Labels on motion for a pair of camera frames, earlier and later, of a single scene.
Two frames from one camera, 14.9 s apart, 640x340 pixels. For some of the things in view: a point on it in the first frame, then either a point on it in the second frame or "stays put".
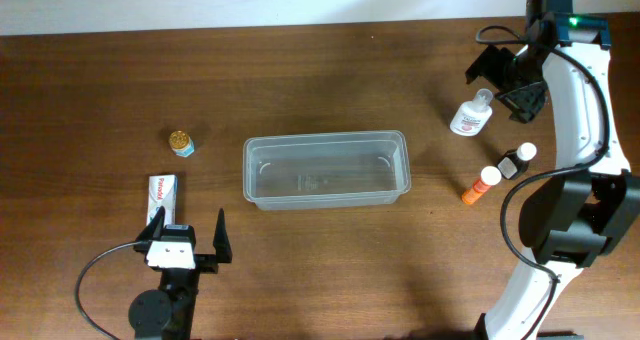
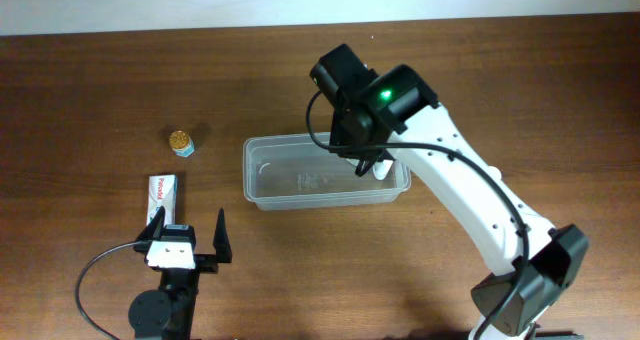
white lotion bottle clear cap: (482, 99) to (380, 169)
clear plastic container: (326, 169) stays put
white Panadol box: (162, 192) stays put
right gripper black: (507, 73) to (370, 161)
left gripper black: (205, 264) stays put
